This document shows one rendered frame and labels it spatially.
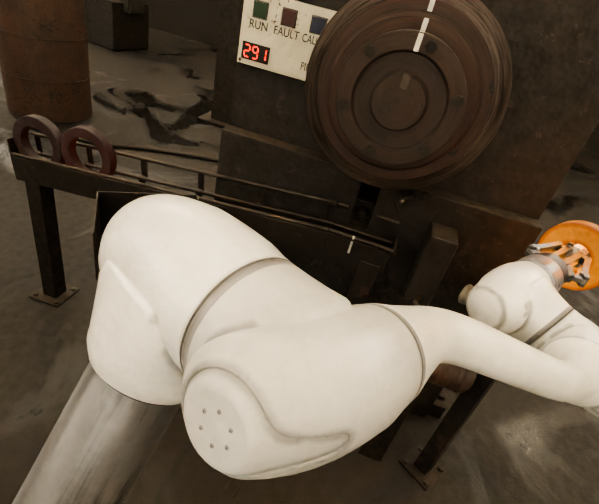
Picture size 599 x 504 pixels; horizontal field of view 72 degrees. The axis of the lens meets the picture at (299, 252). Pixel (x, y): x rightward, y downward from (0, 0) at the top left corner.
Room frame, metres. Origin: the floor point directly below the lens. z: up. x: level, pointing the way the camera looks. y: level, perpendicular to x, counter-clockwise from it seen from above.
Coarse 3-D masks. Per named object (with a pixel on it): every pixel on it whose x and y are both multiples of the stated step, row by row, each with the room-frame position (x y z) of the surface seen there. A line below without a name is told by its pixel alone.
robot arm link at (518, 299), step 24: (504, 264) 0.67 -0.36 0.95; (528, 264) 0.66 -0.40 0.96; (480, 288) 0.59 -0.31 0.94; (504, 288) 0.58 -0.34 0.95; (528, 288) 0.59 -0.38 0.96; (552, 288) 0.61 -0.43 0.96; (480, 312) 0.57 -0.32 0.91; (504, 312) 0.55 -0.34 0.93; (528, 312) 0.56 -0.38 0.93; (552, 312) 0.56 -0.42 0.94; (528, 336) 0.55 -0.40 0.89
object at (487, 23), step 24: (360, 0) 1.07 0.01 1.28; (384, 0) 1.06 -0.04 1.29; (456, 0) 1.04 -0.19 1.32; (480, 0) 1.03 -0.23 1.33; (336, 24) 1.07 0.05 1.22; (480, 24) 1.03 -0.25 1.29; (504, 48) 1.02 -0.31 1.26; (312, 72) 1.08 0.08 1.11; (504, 72) 1.02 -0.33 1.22; (312, 96) 1.08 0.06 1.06; (504, 96) 1.02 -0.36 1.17; (312, 120) 1.07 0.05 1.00; (480, 144) 1.02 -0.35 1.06; (456, 168) 1.02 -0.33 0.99
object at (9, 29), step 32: (0, 0) 2.82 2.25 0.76; (32, 0) 2.85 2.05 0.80; (64, 0) 2.99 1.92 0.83; (0, 32) 2.84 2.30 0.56; (32, 32) 2.84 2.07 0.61; (64, 32) 2.97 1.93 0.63; (0, 64) 2.89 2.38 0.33; (32, 64) 2.83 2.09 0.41; (64, 64) 2.95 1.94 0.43; (32, 96) 2.82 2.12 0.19; (64, 96) 2.93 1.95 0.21
